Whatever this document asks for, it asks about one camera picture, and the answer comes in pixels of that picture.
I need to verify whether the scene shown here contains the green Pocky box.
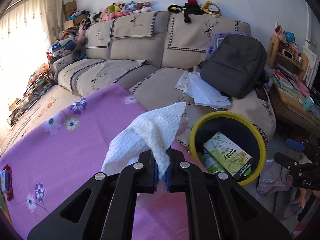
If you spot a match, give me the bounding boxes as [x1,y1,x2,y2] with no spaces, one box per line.
[203,132,254,180]

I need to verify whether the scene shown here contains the white paper towel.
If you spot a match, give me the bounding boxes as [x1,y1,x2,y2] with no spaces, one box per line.
[101,102,188,179]

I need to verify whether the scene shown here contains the green white juice bottle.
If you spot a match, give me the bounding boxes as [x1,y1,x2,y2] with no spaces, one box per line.
[201,148,225,174]

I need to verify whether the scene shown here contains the yellow rimmed trash bin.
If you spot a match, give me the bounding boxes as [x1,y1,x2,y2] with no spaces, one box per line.
[189,111,268,186]

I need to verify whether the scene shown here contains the purple floral tablecloth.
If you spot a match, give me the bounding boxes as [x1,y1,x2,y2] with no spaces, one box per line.
[1,84,204,239]

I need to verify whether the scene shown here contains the blue tissue pack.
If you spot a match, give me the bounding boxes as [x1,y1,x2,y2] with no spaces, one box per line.
[1,170,10,193]

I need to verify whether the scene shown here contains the wooden side shelf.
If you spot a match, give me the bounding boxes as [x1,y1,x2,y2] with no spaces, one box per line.
[266,35,319,136]

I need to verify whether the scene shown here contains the white papers on sofa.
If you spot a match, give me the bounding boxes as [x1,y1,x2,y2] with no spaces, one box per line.
[175,70,232,109]

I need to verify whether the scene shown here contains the dark grey backpack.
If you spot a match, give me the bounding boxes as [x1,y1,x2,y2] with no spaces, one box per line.
[199,34,267,99]

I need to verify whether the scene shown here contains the beige sectional sofa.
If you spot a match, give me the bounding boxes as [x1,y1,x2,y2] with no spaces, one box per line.
[48,10,277,153]

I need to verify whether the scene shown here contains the yellow plush toy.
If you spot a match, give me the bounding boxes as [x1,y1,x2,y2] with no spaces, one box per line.
[201,1,221,18]

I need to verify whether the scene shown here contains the sheer window curtain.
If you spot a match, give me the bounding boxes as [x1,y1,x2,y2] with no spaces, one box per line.
[0,0,66,120]

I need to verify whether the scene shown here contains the black plush toy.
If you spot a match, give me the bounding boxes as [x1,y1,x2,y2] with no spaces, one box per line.
[167,0,205,24]

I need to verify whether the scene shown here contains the pile of plush toys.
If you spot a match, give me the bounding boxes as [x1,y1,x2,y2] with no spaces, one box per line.
[99,1,153,22]

